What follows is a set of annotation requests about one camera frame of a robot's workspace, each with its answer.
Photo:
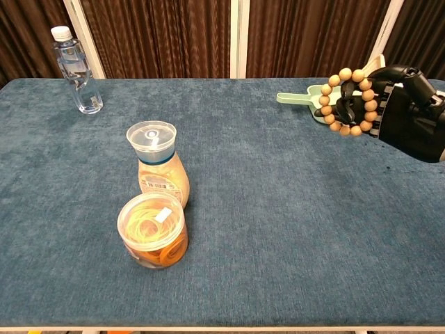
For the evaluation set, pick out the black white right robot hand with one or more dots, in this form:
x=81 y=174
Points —
x=406 y=118

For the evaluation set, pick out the dark brown pleated curtain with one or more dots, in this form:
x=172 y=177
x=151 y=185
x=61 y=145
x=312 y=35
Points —
x=156 y=38
x=28 y=38
x=424 y=35
x=313 y=38

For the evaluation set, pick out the green plastic scoop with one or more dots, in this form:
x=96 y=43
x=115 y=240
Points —
x=295 y=98

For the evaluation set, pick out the blue table cloth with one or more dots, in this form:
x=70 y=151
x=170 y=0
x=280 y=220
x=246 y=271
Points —
x=243 y=243

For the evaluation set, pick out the beige sauce bottle clear cap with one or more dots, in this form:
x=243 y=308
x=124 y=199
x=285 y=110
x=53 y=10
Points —
x=163 y=174

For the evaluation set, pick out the clear tub of rubber bands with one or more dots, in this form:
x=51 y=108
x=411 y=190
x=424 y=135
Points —
x=153 y=226

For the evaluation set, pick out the clear plastic water bottle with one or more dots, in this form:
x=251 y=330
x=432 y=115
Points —
x=78 y=76

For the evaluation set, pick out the white metal frame post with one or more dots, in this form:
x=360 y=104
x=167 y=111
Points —
x=387 y=28
x=85 y=38
x=239 y=38

